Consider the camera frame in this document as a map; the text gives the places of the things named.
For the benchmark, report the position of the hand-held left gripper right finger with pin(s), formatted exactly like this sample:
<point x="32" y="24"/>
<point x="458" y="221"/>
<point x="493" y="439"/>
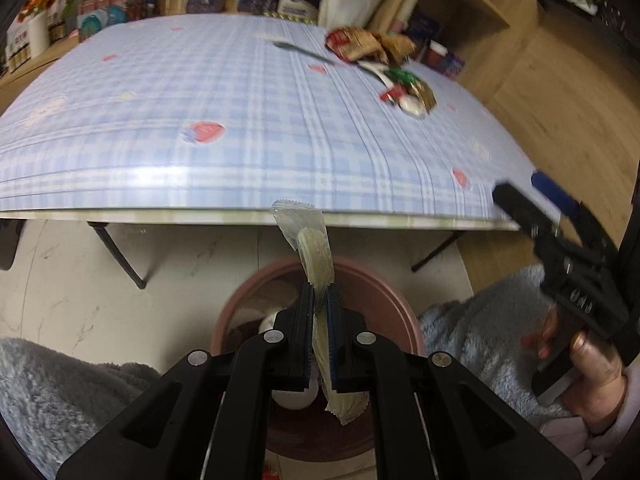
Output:
<point x="334" y="340"/>

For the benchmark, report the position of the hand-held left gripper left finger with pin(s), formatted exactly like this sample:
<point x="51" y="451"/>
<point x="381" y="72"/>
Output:
<point x="306" y="340"/>

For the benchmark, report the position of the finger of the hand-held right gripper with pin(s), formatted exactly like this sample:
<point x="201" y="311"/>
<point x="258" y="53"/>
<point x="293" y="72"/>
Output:
<point x="552" y="190"/>
<point x="525" y="215"/>

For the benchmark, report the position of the pink plastic bin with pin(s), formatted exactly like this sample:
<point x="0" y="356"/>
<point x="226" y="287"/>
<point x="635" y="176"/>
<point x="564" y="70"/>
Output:
<point x="380" y="310"/>

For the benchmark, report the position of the pale clear plastic wrapper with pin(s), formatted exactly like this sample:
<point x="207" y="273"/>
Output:
<point x="315" y="250"/>

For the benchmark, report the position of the gold foil wrapper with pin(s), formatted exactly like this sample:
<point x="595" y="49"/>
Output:
<point x="427" y="95"/>

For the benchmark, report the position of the white plastic spoon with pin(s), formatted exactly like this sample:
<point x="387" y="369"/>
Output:
<point x="412" y="105"/>

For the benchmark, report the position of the red green foil wrapper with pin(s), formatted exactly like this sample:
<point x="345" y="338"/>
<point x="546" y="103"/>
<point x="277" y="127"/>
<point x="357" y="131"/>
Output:
<point x="400" y="80"/>

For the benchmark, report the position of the red gold snack wrapper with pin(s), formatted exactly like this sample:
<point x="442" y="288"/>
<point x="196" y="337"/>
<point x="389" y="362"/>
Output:
<point x="370" y="45"/>

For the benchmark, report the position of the grey spoon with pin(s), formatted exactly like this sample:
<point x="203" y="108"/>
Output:
<point x="310" y="54"/>

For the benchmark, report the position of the person's right hand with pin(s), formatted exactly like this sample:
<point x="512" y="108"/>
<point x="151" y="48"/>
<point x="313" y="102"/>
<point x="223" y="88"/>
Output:
<point x="597" y="380"/>

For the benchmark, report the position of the black table leg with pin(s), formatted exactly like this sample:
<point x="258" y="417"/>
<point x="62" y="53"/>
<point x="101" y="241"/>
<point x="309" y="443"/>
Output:
<point x="435" y="252"/>
<point x="120" y="260"/>

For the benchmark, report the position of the person's right leg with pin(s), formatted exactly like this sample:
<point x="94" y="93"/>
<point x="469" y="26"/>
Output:
<point x="475" y="340"/>

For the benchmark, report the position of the person's leg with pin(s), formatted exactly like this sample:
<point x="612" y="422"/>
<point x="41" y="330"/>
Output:
<point x="475" y="340"/>
<point x="50" y="400"/>

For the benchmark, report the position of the purple box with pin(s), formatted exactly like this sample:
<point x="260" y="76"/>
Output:
<point x="454" y="65"/>

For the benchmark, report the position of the red cup with white lid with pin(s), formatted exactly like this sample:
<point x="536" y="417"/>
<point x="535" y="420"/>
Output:
<point x="435" y="55"/>

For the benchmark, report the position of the wooden shelf unit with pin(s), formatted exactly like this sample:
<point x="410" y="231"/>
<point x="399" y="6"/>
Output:
<point x="480" y="5"/>

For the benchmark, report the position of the dark blue box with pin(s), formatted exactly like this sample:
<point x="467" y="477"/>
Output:
<point x="425" y="25"/>

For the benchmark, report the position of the stack of pastel paper cups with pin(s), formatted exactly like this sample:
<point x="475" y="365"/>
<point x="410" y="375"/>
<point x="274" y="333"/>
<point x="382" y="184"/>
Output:
<point x="407" y="10"/>

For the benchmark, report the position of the person's left leg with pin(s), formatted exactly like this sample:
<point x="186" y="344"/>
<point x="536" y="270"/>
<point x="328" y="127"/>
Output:
<point x="50" y="400"/>

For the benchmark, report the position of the white flower pot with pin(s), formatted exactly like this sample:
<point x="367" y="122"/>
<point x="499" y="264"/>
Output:
<point x="350" y="2"/>

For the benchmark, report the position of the blue plaid tablecloth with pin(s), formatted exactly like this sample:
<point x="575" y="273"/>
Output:
<point x="200" y="85"/>

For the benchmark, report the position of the blue white carton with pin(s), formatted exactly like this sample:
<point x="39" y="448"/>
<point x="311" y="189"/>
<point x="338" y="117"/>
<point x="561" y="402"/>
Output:
<point x="297" y="5"/>

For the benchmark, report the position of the teal round tin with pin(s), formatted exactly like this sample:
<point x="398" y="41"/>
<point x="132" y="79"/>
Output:
<point x="100" y="25"/>

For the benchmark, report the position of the white bottle vase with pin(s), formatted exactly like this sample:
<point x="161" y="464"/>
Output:
<point x="39" y="35"/>

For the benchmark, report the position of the row of small brown bottles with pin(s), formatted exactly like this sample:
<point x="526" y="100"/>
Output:
<point x="17" y="55"/>

